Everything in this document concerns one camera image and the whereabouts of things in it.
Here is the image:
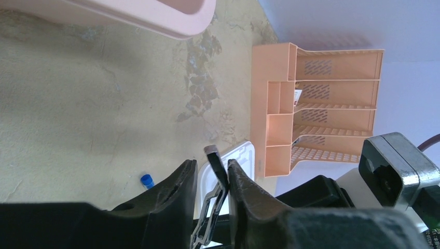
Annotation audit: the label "orange mesh file organizer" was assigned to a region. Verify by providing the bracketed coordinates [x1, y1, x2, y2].
[250, 43, 384, 177]

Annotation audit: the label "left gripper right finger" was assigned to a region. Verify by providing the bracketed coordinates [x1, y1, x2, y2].
[227, 159, 428, 248]

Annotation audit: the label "white plastic bin lid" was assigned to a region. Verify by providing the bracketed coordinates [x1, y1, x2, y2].
[197, 140, 256, 220]

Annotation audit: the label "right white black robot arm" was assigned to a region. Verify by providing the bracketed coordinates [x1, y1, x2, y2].
[278, 132, 439, 248]

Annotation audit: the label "metal crucible tongs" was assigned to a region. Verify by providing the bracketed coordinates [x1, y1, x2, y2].
[190, 145, 229, 248]

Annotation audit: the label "pink plastic bin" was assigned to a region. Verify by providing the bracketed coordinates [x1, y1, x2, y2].
[1, 0, 216, 40]

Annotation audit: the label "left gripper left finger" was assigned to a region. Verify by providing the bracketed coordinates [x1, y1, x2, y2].
[1, 160, 197, 248]

